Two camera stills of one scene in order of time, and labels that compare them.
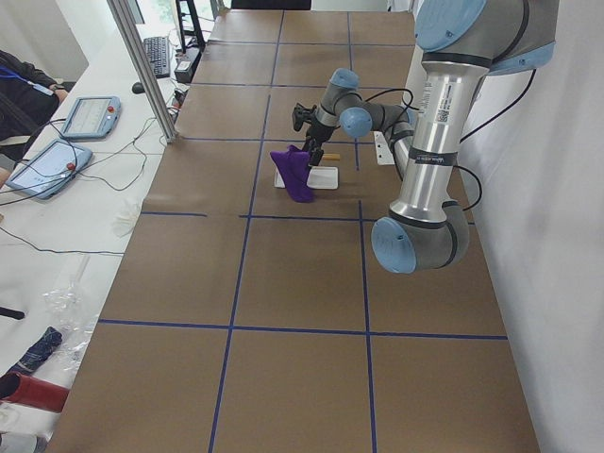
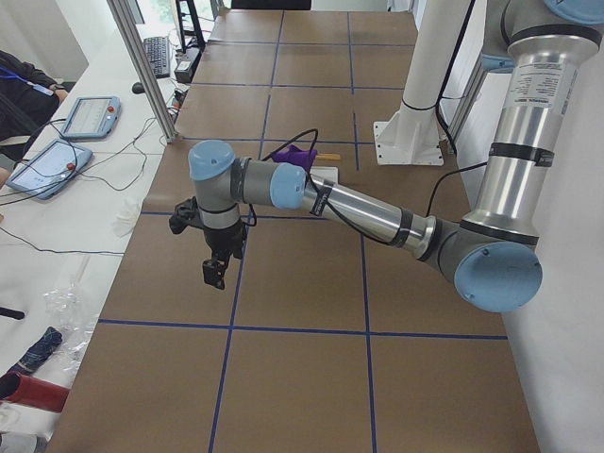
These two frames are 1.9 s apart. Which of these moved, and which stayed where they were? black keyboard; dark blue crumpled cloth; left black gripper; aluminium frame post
Moved: left black gripper
Stayed: aluminium frame post; dark blue crumpled cloth; black keyboard
